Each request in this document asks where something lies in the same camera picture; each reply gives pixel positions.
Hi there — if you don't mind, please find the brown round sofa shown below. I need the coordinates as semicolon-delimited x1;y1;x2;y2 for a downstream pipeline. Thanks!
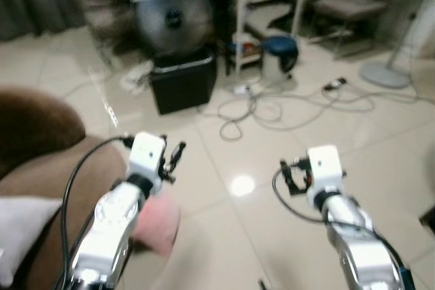
0;88;140;290

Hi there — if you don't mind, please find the white pillow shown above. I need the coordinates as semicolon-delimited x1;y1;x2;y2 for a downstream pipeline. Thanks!
0;196;63;288

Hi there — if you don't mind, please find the black cube box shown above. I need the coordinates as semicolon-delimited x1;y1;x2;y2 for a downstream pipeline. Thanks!
149;48;219;116

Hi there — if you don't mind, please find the white power strip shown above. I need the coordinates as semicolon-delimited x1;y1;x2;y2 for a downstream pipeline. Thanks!
234;83;263;96

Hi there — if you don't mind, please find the black power adapter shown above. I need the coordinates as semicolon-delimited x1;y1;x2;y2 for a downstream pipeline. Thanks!
322;77;348;93

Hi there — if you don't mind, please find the white bucket with blue lid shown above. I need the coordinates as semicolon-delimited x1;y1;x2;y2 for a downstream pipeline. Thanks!
261;35;300;82

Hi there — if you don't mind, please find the black electric fan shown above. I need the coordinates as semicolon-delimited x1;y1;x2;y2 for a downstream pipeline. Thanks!
134;0;215;58

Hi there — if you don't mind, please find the grey standing fan base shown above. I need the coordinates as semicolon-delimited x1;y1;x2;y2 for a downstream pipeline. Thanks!
359;0;435;90

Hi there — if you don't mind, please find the grey cushioned chair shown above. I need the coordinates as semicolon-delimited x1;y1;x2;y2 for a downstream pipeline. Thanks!
311;0;417;58

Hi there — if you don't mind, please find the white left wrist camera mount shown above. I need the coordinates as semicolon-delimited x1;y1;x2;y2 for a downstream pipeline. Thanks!
127;132;168;182

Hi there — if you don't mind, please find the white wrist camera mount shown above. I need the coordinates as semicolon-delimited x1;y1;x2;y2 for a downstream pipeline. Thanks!
127;132;168;182
307;145;341;194

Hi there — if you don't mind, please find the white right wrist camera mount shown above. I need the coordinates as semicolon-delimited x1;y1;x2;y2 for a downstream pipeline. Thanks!
307;145;341;194

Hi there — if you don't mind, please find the grey floor cable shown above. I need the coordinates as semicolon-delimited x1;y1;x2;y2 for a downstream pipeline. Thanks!
198;81;435;143

